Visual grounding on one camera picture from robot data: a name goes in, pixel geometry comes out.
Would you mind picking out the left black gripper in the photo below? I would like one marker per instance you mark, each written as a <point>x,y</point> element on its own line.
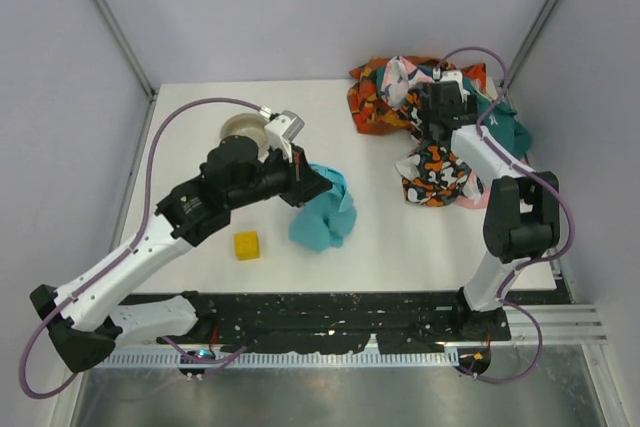
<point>295,177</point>

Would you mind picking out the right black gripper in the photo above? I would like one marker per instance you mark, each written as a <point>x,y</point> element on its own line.
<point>437,127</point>

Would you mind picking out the light blue cloth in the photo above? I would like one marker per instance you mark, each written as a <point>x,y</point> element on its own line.
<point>328,219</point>

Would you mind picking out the black orange white camouflage cloth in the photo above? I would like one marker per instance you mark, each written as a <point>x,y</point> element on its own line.
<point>431,175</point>

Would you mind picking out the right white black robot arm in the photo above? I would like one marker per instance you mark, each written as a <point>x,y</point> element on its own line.
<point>522,217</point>

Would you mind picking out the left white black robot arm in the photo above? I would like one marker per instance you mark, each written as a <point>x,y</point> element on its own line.
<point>87,318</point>

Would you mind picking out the dark teal cloth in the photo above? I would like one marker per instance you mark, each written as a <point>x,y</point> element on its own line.
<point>501,121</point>

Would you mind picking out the orange patterned cloth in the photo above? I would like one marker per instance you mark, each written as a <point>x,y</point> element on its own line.
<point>371,113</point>

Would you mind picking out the grey metal bowl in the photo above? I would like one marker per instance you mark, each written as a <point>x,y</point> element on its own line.
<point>248,125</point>

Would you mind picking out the yellow cube block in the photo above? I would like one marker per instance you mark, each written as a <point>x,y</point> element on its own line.
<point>246,246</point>

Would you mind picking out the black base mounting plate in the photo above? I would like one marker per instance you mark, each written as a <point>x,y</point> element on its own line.
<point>338,323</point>

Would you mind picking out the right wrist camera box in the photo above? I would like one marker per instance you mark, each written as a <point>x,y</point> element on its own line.
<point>453,76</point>

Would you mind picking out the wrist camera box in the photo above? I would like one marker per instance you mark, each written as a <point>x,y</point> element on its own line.
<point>281,129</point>
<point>453,76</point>

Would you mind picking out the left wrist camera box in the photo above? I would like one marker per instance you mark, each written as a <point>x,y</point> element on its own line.
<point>281,129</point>

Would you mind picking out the left aluminium frame post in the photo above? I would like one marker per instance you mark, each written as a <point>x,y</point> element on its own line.
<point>109,19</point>

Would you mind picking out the aluminium frame post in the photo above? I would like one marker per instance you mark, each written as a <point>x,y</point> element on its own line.
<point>109,19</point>
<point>541,21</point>

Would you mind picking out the white slotted cable duct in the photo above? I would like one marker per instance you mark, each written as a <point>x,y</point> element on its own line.
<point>162,358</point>

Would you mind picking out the right aluminium frame post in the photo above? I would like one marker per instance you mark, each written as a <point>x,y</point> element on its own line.
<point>541,21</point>

